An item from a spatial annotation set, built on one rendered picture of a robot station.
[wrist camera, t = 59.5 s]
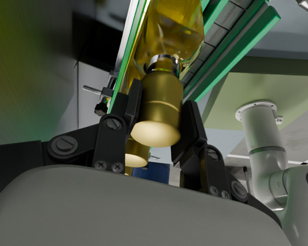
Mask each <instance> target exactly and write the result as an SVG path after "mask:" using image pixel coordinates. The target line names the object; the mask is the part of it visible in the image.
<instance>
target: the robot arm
mask: <svg viewBox="0 0 308 246"><path fill-rule="evenodd" d="M142 88H143V83H141V81H140V80H138V79H135V78H134V79H133V81H132V84H131V86H130V89H129V92H128V94H124V93H121V92H117V95H116V97H115V100H114V103H113V106H112V109H111V111H110V113H109V114H105V115H103V116H102V117H101V119H100V122H99V123H98V124H94V125H91V126H87V127H84V128H81V129H77V130H74V131H70V132H67V133H64V134H60V135H57V136H55V137H53V138H52V139H51V140H50V141H47V142H41V140H37V141H29V142H21V143H10V144H2V145H0V246H308V165H299V166H294V167H290V168H288V157H287V153H286V149H285V147H284V144H283V141H282V138H281V135H280V132H279V130H278V127H277V124H282V122H283V121H282V119H283V118H284V117H283V116H280V115H279V116H278V115H276V111H277V106H276V104H275V103H274V102H272V101H268V100H258V101H252V102H248V103H246V104H244V105H242V106H240V107H239V108H238V109H237V110H236V112H235V117H236V119H237V120H238V121H241V122H242V127H243V131H244V136H245V140H246V145H247V149H248V155H249V159H250V164H251V170H252V189H253V193H254V196H255V197H254V196H252V195H251V194H250V193H247V191H246V189H245V187H244V186H243V185H242V184H241V183H240V182H239V181H238V180H237V179H236V178H235V177H234V176H233V175H232V174H231V173H230V172H229V171H228V170H227V169H226V168H225V165H224V160H223V156H222V154H221V152H220V151H219V150H218V149H217V148H216V147H214V146H213V145H210V144H208V143H207V141H208V140H207V136H206V133H205V129H204V126H203V122H202V119H201V115H200V112H199V108H198V104H197V102H195V101H193V100H188V101H186V102H185V103H184V104H183V106H182V136H181V138H180V140H179V141H178V142H177V143H176V144H174V145H172V146H171V160H172V162H173V165H174V167H175V168H179V169H181V171H180V182H179V187H178V186H173V185H169V184H164V183H159V182H155V181H151V180H146V179H142V178H138V177H134V176H129V175H125V153H126V143H127V140H128V138H129V136H130V134H131V132H132V130H133V127H134V125H135V123H136V121H137V118H138V114H139V108H140V101H141V95H142Z"/></svg>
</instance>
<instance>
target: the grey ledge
mask: <svg viewBox="0 0 308 246"><path fill-rule="evenodd" d="M114 68H115V67H114V66H111V65H109V64H106V63H104V62H101V61H98V60H96V59H93V58H91V57H88V56H86V55H82V56H81V57H80V59H79V61H78V129H81V128H84V127H87V126H91V125H94V124H98V123H99V122H100V119H101V117H102V116H98V115H97V114H95V113H94V111H95V107H96V105H97V104H99V103H100V102H101V101H100V95H97V94H94V93H91V92H88V91H85V90H83V86H84V85H87V86H89V87H92V88H95V89H98V90H101V91H102V89H103V87H107V85H108V77H109V73H110V71H111V70H114Z"/></svg>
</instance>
